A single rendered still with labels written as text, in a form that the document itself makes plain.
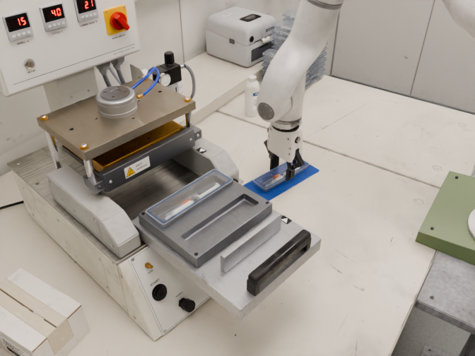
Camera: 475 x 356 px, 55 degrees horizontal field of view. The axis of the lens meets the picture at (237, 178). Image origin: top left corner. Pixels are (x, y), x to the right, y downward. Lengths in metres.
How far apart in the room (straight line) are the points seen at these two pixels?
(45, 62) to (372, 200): 0.89
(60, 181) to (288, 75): 0.54
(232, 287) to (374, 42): 2.76
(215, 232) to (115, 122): 0.30
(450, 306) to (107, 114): 0.83
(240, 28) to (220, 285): 1.26
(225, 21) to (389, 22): 1.61
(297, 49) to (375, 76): 2.38
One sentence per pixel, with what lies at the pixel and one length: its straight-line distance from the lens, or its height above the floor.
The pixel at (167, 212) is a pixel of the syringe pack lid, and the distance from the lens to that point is 0.86.
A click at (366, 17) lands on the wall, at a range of 3.34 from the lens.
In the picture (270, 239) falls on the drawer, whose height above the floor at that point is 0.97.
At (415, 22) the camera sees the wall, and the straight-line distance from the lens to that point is 3.25.
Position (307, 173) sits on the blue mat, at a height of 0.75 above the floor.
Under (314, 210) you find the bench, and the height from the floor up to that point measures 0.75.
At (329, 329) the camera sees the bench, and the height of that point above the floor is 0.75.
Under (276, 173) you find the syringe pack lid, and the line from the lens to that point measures 1.33.
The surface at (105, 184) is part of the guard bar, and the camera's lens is 0.91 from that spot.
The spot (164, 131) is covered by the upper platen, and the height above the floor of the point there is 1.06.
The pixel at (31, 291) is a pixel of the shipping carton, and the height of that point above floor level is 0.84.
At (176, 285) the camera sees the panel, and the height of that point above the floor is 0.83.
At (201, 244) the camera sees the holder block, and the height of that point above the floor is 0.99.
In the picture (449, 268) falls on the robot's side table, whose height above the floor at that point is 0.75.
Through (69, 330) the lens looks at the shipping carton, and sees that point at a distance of 0.98.
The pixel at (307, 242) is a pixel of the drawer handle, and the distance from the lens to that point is 0.82.
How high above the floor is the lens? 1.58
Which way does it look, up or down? 38 degrees down
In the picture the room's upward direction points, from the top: straight up
